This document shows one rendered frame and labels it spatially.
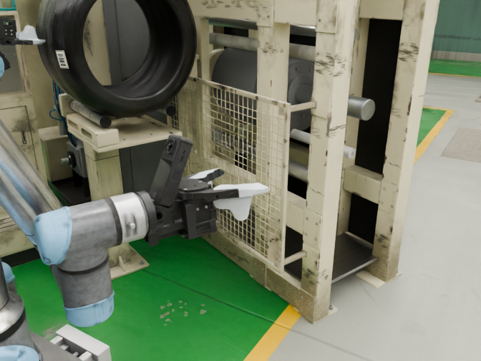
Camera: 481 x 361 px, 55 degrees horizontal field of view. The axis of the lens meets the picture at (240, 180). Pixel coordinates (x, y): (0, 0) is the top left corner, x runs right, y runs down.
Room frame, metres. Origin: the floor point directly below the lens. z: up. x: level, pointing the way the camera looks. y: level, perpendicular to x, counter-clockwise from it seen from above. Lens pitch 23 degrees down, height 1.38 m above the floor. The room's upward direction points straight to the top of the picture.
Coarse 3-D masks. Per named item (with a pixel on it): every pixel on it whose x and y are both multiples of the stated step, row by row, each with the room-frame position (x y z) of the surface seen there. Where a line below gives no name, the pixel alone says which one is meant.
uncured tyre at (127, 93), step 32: (64, 0) 1.64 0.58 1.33; (96, 0) 1.66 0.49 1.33; (160, 0) 2.07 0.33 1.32; (64, 32) 1.61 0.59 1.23; (160, 32) 2.11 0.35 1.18; (192, 32) 1.89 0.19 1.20; (160, 64) 2.08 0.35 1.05; (192, 64) 1.91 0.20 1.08; (96, 96) 1.65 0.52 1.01; (128, 96) 1.99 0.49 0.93; (160, 96) 1.80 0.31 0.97
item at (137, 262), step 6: (132, 258) 2.14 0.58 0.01; (138, 258) 2.14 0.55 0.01; (126, 264) 2.07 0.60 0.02; (132, 264) 2.07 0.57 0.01; (138, 264) 2.07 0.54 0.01; (144, 264) 2.07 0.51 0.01; (114, 270) 2.02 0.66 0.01; (120, 270) 2.02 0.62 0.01; (126, 270) 2.02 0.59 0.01; (132, 270) 2.02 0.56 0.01; (114, 276) 1.96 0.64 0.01
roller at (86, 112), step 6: (72, 102) 1.94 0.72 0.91; (78, 102) 1.91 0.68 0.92; (72, 108) 1.93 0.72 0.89; (78, 108) 1.87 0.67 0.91; (84, 108) 1.83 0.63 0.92; (90, 108) 1.81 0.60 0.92; (84, 114) 1.81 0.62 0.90; (90, 114) 1.76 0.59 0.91; (96, 114) 1.73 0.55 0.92; (102, 114) 1.72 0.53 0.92; (96, 120) 1.71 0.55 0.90; (102, 120) 1.68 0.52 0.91; (108, 120) 1.69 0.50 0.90; (102, 126) 1.68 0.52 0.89; (108, 126) 1.69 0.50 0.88
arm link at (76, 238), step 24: (48, 216) 0.57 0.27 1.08; (72, 216) 0.58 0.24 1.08; (96, 216) 0.59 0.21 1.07; (48, 240) 0.54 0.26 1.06; (72, 240) 0.56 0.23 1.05; (96, 240) 0.57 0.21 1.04; (120, 240) 0.60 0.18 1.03; (48, 264) 0.55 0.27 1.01; (72, 264) 0.56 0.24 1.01; (96, 264) 0.57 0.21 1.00
